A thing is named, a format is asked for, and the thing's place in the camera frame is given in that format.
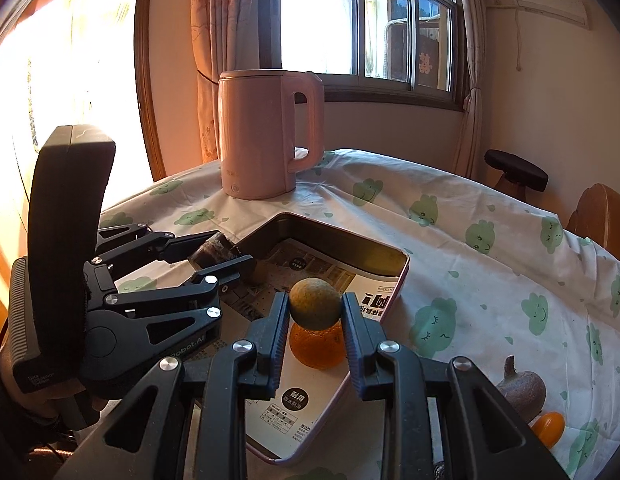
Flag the chocolate-coated cake roll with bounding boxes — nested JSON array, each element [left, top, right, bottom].
[[188, 232, 240, 270]]

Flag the large bumpy orange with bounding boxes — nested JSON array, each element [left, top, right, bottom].
[[288, 322, 347, 370]]

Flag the yellow-brown longan fruit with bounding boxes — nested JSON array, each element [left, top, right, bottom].
[[289, 278, 341, 330]]

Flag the brown pear-shaped fruit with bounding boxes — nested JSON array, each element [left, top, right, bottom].
[[496, 354, 546, 422]]

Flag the small orange kumquat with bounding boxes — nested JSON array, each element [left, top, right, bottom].
[[531, 412, 566, 450]]

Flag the left hand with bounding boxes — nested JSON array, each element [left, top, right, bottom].
[[0, 344, 86, 420]]

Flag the pink rectangular tin box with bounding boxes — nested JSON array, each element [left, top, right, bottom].
[[193, 214, 410, 465]]

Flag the printed paper in tin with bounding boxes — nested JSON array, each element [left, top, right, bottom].
[[221, 238, 409, 464]]

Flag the white green-cloud tablecloth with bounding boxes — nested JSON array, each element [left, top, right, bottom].
[[102, 150, 620, 479]]

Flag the pink electric kettle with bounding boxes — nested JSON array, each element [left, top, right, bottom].
[[219, 70, 324, 200]]

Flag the black round stool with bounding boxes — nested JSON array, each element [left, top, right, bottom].
[[484, 150, 548, 202]]

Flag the left pink curtain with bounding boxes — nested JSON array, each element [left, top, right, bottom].
[[189, 0, 253, 162]]

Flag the pink curtain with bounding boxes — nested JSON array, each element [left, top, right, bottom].
[[189, 0, 253, 162], [454, 0, 488, 179]]

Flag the brown leather chair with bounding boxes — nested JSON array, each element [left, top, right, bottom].
[[567, 183, 620, 261]]

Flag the wooden-framed window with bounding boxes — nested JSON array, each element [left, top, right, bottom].
[[258, 0, 466, 110]]

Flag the right pink curtain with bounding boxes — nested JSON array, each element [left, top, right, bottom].
[[454, 0, 488, 179]]

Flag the white wall air conditioner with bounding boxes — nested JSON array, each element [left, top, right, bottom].
[[514, 0, 590, 29]]

